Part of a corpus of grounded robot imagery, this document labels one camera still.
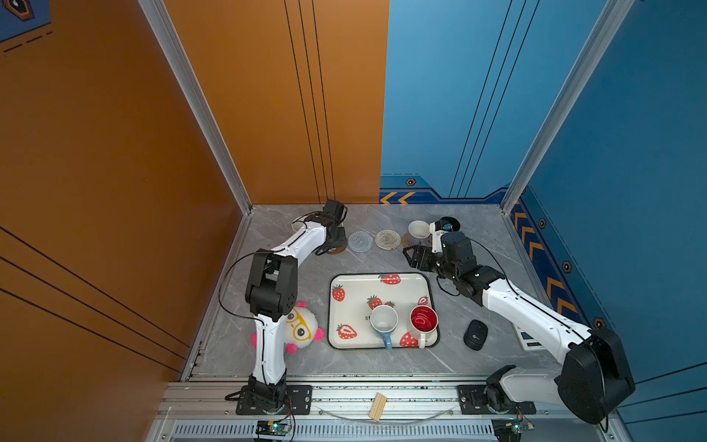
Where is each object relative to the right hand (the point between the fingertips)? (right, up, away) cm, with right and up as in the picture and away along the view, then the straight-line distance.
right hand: (410, 252), depth 83 cm
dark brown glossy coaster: (-24, -1, +20) cm, 31 cm away
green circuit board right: (+23, -45, -12) cm, 52 cm away
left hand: (-24, +4, +18) cm, 30 cm away
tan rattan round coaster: (+2, +2, +24) cm, 24 cm away
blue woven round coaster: (-15, +2, +26) cm, 30 cm away
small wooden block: (-10, -40, -11) cm, 43 cm away
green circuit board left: (-39, -45, -12) cm, 61 cm away
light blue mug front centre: (-8, -21, +1) cm, 22 cm away
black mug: (+8, +8, -11) cm, 16 cm away
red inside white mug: (+5, -22, +3) cm, 22 cm away
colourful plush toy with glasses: (-33, -22, -4) cm, 40 cm away
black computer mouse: (+20, -25, 0) cm, 32 cm away
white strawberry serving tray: (-18, -17, +12) cm, 27 cm away
